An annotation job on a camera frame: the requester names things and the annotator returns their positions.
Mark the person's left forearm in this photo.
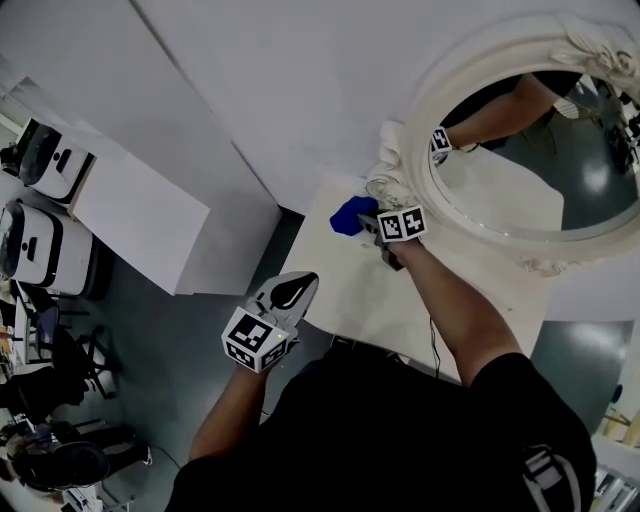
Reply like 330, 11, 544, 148
188, 367, 269, 464

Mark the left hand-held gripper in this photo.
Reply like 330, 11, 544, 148
220, 271, 319, 375

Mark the blue cloth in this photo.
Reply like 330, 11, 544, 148
328, 195, 380, 237

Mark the ornate white oval mirror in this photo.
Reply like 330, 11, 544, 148
367, 13, 640, 279

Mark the black office chair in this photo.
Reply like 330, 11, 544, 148
34, 304, 121, 399

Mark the white robot with black top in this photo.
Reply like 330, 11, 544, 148
14, 118, 96, 204
0, 199, 109, 296

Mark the white low cabinet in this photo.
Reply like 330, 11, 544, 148
67, 149, 211, 297

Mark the grey striped strap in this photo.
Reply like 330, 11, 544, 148
522, 444, 584, 512

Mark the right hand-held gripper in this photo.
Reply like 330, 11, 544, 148
357, 205, 430, 272

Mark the thin black cable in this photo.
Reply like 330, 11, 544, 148
428, 315, 442, 380

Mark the person's right forearm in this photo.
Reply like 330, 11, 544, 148
394, 239, 525, 389

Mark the white vanity table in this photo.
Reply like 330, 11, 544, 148
277, 172, 554, 386

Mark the person's black shirt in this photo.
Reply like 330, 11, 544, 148
167, 344, 599, 512

